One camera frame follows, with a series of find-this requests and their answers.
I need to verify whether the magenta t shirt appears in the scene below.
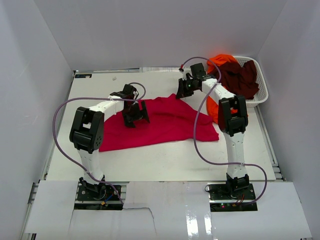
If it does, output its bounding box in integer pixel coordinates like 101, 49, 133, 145
98, 93, 220, 153

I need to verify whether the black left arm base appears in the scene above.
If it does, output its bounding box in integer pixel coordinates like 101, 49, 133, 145
74, 183, 123, 211

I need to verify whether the dark maroon t shirt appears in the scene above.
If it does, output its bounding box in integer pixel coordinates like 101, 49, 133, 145
207, 60, 259, 100

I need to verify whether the white plastic basket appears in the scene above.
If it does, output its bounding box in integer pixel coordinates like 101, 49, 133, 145
233, 55, 269, 108

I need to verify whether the orange t shirt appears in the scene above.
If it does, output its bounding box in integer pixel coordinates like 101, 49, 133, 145
206, 54, 237, 124

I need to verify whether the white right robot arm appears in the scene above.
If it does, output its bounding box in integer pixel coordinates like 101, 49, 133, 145
176, 63, 249, 200

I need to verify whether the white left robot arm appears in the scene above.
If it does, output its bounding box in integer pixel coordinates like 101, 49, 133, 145
69, 82, 150, 200

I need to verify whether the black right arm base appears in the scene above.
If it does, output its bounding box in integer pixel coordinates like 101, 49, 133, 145
204, 183, 258, 213

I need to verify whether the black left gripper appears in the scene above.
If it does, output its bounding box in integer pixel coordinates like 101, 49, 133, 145
121, 101, 149, 129

